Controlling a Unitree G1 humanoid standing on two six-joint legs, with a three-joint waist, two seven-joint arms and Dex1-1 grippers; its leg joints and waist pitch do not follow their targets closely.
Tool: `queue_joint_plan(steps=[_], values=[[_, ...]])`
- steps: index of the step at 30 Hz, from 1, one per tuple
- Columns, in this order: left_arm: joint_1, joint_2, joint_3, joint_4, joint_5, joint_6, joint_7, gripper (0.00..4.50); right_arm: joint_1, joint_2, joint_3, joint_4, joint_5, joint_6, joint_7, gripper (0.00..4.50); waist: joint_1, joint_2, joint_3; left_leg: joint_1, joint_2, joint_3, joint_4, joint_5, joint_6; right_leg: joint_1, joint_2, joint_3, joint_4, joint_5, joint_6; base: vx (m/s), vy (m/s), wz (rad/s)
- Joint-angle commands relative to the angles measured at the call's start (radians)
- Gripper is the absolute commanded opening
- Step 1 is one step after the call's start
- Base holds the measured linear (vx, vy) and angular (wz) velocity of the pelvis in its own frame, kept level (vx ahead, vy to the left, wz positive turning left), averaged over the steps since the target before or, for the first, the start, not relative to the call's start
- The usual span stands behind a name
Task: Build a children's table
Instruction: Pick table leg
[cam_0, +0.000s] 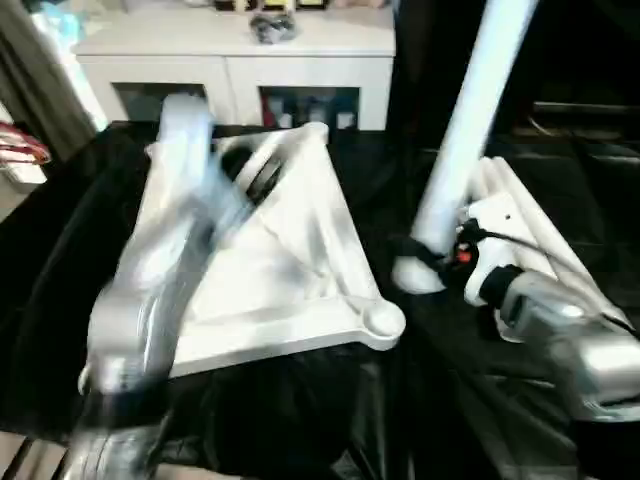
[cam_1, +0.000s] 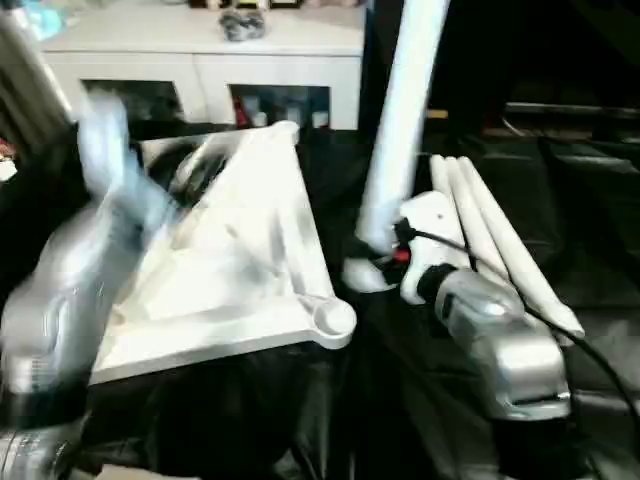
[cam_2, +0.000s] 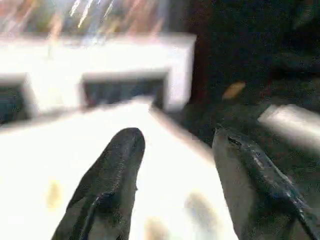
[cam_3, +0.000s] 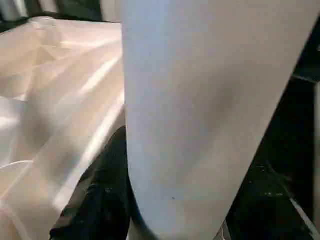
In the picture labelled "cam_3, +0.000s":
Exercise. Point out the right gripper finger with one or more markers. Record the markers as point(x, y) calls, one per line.
point(105, 200)

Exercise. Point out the white plastic table top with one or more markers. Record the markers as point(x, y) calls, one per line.
point(55, 100)

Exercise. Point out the white plastic table leg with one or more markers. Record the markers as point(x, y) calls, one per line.
point(200, 110)

